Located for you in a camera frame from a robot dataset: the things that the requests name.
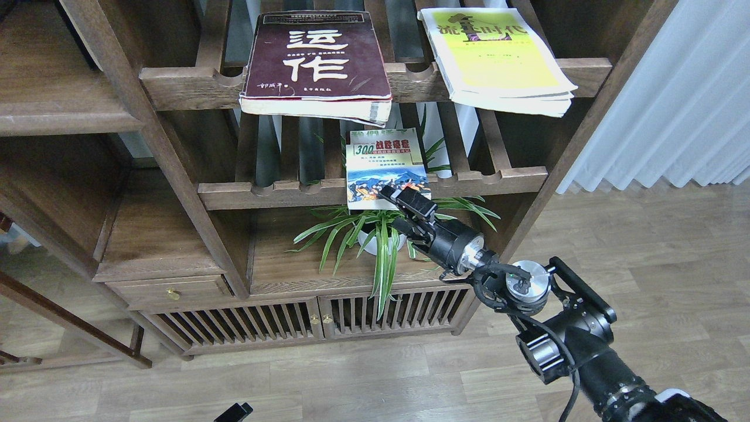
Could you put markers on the white curtain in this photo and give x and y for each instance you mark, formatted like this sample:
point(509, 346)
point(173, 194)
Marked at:
point(683, 116)

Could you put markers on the yellow cover book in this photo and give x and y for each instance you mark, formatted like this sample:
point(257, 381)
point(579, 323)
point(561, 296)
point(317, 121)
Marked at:
point(490, 58)

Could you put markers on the brass drawer knob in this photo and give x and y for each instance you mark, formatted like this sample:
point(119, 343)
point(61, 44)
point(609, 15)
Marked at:
point(173, 294)

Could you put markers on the colourful small paperback book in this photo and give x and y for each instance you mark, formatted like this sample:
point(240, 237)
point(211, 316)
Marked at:
point(376, 158)

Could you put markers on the wooden side table frame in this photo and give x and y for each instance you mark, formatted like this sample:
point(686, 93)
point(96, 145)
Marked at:
point(52, 317)

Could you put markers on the maroon book white characters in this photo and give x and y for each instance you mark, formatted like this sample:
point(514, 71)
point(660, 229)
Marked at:
point(323, 64)

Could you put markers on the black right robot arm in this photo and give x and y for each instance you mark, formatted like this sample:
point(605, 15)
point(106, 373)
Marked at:
point(564, 327)

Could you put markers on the white plant pot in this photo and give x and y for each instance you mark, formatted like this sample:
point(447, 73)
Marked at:
point(369, 244)

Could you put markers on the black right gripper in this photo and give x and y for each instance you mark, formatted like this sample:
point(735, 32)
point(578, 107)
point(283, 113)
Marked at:
point(451, 244)

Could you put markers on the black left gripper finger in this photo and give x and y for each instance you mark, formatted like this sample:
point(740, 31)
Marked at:
point(238, 412)

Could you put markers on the dark wooden bookshelf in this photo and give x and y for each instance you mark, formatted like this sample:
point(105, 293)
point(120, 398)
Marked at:
point(121, 155)

